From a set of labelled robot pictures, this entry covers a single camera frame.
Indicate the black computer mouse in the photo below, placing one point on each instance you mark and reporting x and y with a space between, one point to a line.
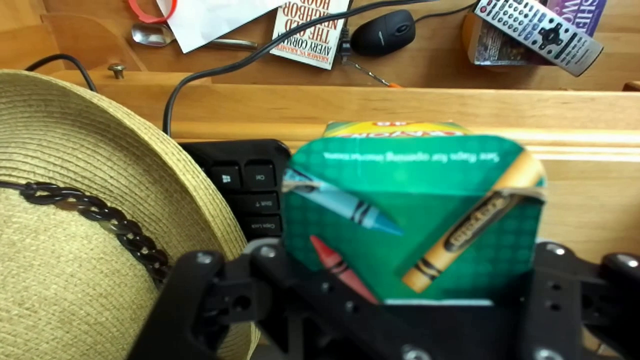
383 33

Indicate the purple booklet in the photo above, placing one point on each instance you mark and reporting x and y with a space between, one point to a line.
582 14

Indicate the white paper sheet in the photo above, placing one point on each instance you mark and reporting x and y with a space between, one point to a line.
212 21

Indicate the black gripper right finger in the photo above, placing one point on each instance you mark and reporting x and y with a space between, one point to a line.
557 287

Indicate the black keyboard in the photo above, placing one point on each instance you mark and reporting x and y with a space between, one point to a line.
252 181

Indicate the white paperback book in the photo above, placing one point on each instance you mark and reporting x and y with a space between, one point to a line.
310 37

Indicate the woven straw hat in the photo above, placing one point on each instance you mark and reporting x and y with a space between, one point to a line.
67 280

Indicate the green yellow crayon box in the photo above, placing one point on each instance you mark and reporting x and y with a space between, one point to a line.
412 201

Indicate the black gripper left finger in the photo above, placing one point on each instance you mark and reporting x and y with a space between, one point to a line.
273 261

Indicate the grey remote control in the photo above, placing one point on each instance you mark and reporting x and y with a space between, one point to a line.
541 33

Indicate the red plastic wristband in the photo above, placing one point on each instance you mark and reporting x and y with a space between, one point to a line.
136 13

